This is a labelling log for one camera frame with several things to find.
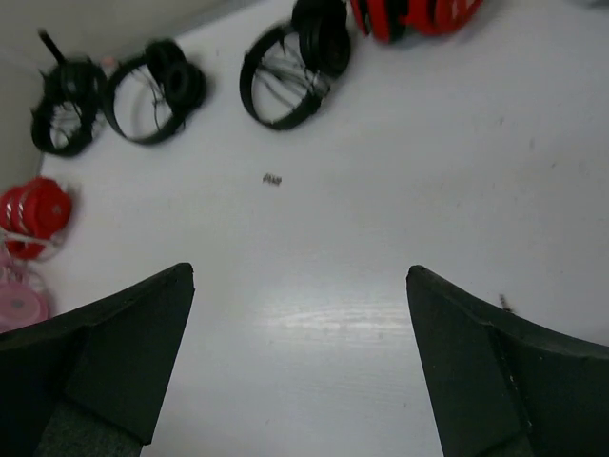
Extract red over-ear headphones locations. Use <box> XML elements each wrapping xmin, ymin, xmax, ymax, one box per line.
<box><xmin>350</xmin><ymin>0</ymin><xmax>483</xmax><ymax>44</ymax></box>

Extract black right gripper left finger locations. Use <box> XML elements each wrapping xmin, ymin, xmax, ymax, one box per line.
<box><xmin>1</xmin><ymin>263</ymin><xmax>194</xmax><ymax>456</ymax></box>

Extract small red headphones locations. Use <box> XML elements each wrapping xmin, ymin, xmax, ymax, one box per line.
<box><xmin>1</xmin><ymin>176</ymin><xmax>73</xmax><ymax>261</ymax></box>

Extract black headphones with microphone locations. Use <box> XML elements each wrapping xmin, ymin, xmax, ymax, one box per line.
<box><xmin>30</xmin><ymin>29</ymin><xmax>107</xmax><ymax>158</ymax></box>

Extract pink headphones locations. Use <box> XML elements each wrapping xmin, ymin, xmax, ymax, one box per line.
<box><xmin>1</xmin><ymin>254</ymin><xmax>51</xmax><ymax>333</ymax></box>

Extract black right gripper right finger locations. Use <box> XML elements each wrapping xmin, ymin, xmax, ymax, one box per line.
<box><xmin>406</xmin><ymin>266</ymin><xmax>608</xmax><ymax>456</ymax></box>

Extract black thin-band headphones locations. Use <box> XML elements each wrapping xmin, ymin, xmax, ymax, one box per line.
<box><xmin>101</xmin><ymin>38</ymin><xmax>207</xmax><ymax>146</ymax></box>

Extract black wired headphones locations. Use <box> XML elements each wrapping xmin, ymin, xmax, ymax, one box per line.
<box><xmin>239</xmin><ymin>1</ymin><xmax>351</xmax><ymax>131</ymax></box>

